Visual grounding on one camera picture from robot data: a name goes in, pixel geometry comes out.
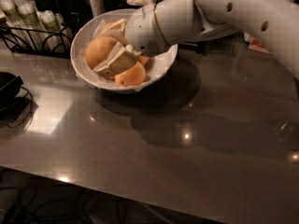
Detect orange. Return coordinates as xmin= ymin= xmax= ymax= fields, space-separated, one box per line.
xmin=115 ymin=62 xmax=147 ymax=87
xmin=100 ymin=22 xmax=114 ymax=33
xmin=85 ymin=36 xmax=118 ymax=69
xmin=138 ymin=55 xmax=150 ymax=65

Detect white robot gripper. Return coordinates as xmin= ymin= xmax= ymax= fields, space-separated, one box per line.
xmin=93 ymin=3 xmax=170 ymax=78

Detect red and white packet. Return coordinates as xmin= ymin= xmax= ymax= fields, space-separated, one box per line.
xmin=249 ymin=37 xmax=270 ymax=54

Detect stacked plastic cups middle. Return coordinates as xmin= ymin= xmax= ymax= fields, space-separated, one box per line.
xmin=18 ymin=3 xmax=45 ymax=51

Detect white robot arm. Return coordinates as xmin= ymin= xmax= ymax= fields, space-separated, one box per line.
xmin=124 ymin=0 xmax=299 ymax=78

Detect stacked plastic cups left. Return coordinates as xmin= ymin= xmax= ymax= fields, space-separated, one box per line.
xmin=0 ymin=0 xmax=27 ymax=47

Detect black floor cables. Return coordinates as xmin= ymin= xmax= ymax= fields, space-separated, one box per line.
xmin=0 ymin=184 xmax=132 ymax=224

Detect white bowl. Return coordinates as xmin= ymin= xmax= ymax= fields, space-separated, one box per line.
xmin=70 ymin=8 xmax=178 ymax=94

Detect black pan on stand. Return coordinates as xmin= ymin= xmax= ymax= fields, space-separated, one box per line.
xmin=0 ymin=72 xmax=34 ymax=128

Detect stacked plastic cups right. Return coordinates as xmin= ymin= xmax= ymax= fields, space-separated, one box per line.
xmin=38 ymin=10 xmax=67 ymax=54

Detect black wire cup rack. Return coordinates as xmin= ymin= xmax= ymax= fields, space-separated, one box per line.
xmin=0 ymin=13 xmax=78 ymax=59

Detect white cylinder container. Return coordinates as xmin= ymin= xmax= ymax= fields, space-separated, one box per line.
xmin=86 ymin=0 xmax=107 ymax=19

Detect white paper bowl liner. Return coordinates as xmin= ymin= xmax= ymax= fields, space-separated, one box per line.
xmin=76 ymin=18 xmax=174 ymax=92

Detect stacked plastic cups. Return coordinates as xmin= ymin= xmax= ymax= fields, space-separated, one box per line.
xmin=38 ymin=10 xmax=67 ymax=54
xmin=18 ymin=3 xmax=45 ymax=51
xmin=0 ymin=0 xmax=27 ymax=47

